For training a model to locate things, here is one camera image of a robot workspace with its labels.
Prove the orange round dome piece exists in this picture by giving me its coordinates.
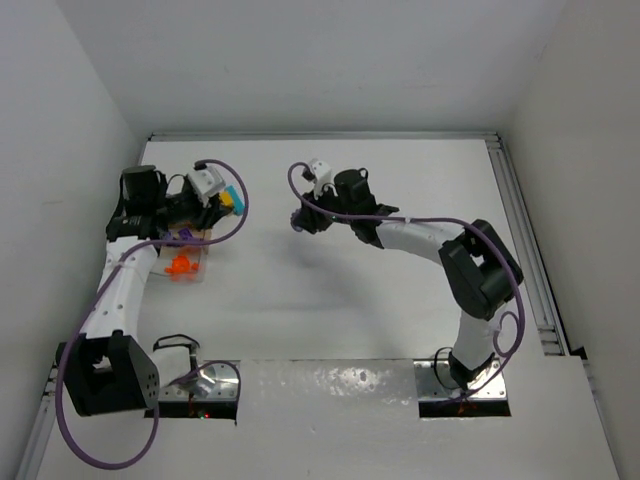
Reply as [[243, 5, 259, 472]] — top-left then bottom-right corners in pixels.
[[169, 255, 191, 275]]

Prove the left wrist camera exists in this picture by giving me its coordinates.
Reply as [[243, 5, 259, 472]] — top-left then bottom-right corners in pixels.
[[186, 164, 226, 207]]

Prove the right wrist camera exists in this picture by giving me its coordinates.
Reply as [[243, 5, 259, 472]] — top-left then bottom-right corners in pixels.
[[303, 158, 333, 198]]

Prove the clear container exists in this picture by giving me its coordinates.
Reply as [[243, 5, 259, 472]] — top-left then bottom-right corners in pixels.
[[150, 246, 207, 283]]

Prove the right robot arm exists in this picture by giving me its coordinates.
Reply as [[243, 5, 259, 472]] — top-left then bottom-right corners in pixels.
[[291, 161, 524, 390]]

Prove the base mounting plate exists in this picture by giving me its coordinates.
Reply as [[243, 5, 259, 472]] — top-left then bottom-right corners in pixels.
[[414, 359, 510, 401], [158, 360, 242, 402]]

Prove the yellow brick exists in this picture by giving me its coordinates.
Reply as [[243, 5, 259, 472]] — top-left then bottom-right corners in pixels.
[[219, 192, 234, 209]]

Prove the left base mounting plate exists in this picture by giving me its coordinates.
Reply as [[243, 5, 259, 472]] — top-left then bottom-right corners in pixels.
[[158, 360, 242, 402]]

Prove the long teal lego brick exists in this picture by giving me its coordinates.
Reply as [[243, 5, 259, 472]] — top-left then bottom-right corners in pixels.
[[223, 185, 246, 216]]

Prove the yellow teal purple lego stack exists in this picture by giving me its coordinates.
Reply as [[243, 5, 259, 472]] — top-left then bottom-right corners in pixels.
[[290, 210, 303, 232]]

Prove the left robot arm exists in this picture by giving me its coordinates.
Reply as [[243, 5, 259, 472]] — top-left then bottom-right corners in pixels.
[[58, 164, 232, 417]]

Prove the dark purple lego plate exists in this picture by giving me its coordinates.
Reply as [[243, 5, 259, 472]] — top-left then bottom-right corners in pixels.
[[175, 227, 194, 241]]

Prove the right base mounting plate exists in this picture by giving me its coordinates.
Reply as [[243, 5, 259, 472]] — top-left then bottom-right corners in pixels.
[[414, 359, 510, 401]]

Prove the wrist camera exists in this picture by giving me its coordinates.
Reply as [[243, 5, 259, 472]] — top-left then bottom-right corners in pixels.
[[186, 164, 226, 207], [303, 158, 333, 198]]

